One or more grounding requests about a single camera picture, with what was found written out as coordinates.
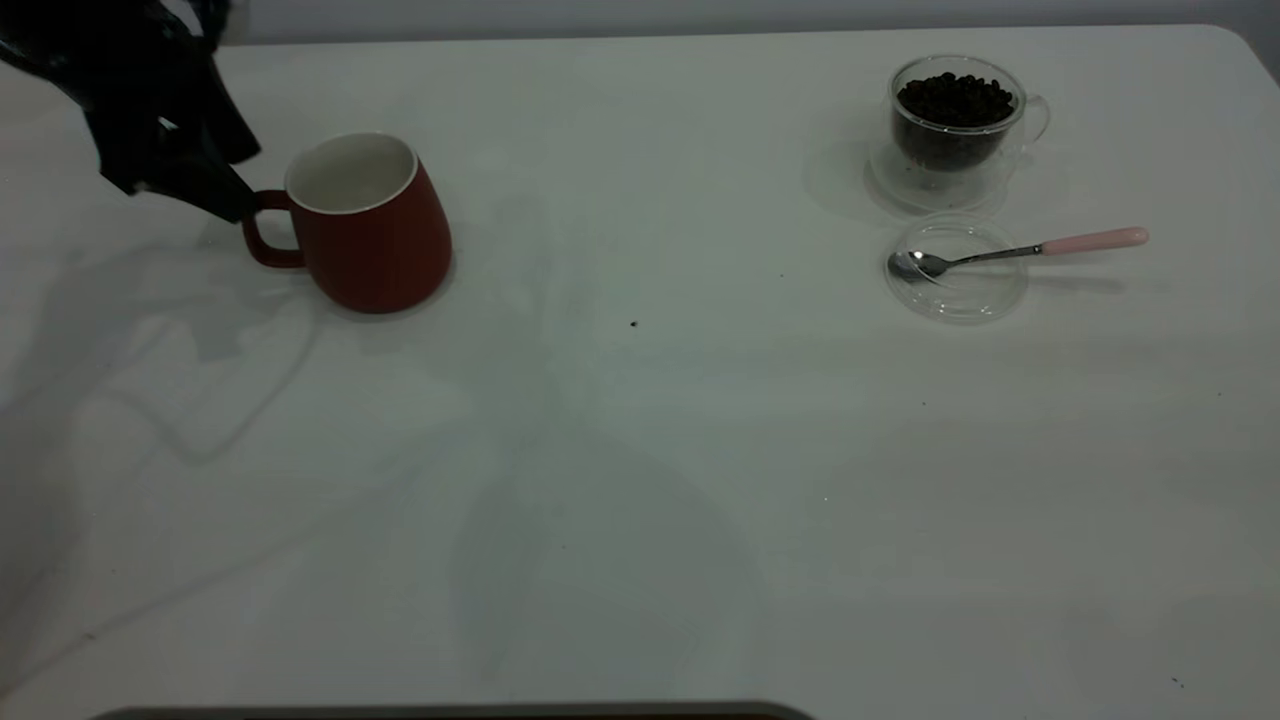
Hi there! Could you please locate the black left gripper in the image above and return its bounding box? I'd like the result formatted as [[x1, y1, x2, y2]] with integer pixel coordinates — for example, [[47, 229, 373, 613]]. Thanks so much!
[[0, 0, 263, 224]]

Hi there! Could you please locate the red ceramic mug white inside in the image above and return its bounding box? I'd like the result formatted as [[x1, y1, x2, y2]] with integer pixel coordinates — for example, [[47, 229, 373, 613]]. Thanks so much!
[[241, 132, 453, 315]]

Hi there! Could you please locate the clear round glass lid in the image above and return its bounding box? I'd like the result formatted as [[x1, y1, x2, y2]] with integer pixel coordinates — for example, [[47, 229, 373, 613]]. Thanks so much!
[[884, 218, 1030, 323]]

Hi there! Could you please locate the metal spoon pink handle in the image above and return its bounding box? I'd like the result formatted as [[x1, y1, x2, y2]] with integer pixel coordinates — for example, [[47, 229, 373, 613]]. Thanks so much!
[[888, 227, 1150, 283]]

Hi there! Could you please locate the dark coffee beans pile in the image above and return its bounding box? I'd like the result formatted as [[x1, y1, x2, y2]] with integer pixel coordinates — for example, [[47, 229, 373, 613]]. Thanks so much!
[[897, 72, 1016, 169]]

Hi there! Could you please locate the clear glass saucer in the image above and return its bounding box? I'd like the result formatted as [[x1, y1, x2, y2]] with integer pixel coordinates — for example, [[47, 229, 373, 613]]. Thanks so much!
[[868, 135, 1013, 213]]

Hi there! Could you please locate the clear glass cup with handle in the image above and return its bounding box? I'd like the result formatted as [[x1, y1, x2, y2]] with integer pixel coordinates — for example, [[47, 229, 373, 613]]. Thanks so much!
[[886, 55, 1051, 173]]

